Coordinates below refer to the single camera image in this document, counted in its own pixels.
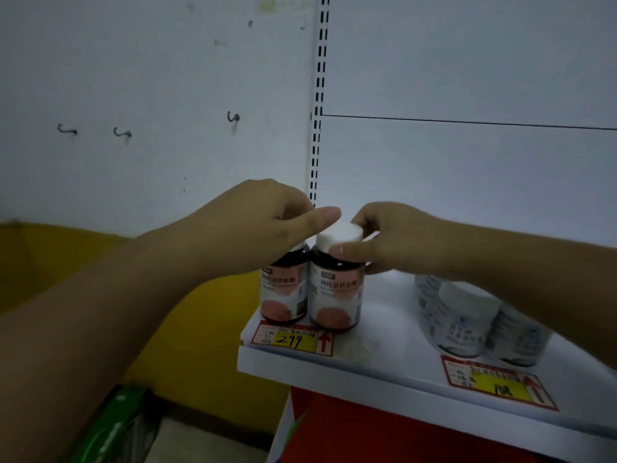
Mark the person's right hand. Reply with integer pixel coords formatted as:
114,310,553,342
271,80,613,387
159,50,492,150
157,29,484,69
329,202,461,278

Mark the green package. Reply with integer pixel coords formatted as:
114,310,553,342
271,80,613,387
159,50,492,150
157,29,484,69
71,384,163,463

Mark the red sheet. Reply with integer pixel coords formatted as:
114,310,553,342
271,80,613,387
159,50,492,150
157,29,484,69
277,386,548,463

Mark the white back panel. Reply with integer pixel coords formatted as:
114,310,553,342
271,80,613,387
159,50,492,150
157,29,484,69
320,0,617,304

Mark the person's left forearm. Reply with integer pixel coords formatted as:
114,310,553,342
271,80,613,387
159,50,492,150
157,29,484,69
0,219,213,463

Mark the red yellow price tag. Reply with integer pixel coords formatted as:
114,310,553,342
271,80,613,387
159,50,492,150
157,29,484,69
252,320,335,358
440,354,561,413

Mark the person's right forearm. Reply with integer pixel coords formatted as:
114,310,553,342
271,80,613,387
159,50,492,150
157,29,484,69
448,221,617,372

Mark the slotted white shelf upright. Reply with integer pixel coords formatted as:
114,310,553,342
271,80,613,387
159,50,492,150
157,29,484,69
307,0,332,209

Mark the person's left hand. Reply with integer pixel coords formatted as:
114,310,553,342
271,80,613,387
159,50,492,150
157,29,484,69
188,177,342,281

